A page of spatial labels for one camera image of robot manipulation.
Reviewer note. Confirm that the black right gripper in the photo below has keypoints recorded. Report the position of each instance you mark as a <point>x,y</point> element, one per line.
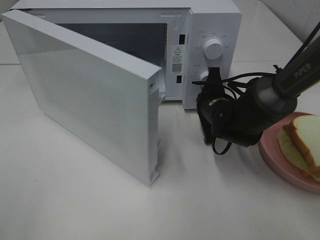
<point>211,92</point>

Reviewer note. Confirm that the pink round plate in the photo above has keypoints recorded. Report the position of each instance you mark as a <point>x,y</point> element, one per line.
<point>271,153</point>

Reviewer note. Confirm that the white bread sandwich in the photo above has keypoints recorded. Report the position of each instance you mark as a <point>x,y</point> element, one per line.
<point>299,142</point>

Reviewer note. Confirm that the white microwave door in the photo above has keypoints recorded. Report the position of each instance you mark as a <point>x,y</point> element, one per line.
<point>106,97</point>

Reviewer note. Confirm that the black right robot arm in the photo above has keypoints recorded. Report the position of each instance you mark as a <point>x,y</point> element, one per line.
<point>267,100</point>

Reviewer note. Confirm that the lower white timer knob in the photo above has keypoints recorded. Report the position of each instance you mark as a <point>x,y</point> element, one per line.
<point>204,77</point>

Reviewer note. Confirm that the upper white power knob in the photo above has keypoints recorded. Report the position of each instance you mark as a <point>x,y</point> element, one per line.
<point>213,48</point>

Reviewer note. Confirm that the white warning label sticker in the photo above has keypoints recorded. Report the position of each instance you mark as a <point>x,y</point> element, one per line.
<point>177,58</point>

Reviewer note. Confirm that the white microwave oven body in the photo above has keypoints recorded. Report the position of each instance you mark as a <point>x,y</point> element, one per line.
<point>141,32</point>

